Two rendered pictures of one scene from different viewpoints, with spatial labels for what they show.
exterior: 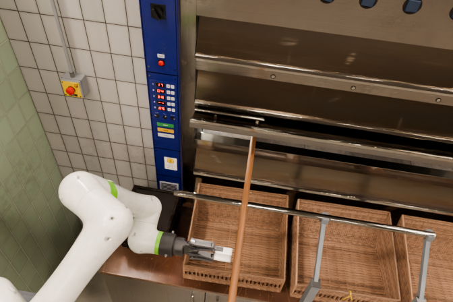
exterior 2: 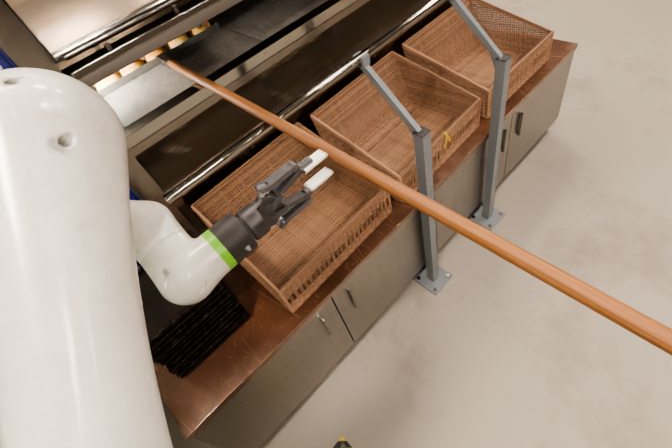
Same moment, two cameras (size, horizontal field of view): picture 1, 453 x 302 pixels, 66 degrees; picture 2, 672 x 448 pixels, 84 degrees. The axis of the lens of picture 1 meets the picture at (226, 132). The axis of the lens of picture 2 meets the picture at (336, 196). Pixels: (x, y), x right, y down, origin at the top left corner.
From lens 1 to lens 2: 0.84 m
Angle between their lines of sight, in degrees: 24
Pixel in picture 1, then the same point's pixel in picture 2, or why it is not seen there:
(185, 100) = not seen: hidden behind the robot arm
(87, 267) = (90, 268)
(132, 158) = not seen: hidden behind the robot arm
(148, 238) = (196, 254)
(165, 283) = (281, 342)
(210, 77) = not seen: outside the picture
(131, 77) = not seen: outside the picture
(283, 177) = (274, 100)
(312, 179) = (303, 75)
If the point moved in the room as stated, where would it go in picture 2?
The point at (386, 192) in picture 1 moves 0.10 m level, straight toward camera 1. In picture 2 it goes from (373, 27) to (380, 36)
